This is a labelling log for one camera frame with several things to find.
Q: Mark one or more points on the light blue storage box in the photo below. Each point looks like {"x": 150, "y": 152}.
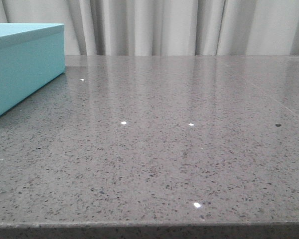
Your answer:
{"x": 31, "y": 55}

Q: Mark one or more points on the grey pleated curtain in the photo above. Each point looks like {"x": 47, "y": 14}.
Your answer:
{"x": 166, "y": 27}

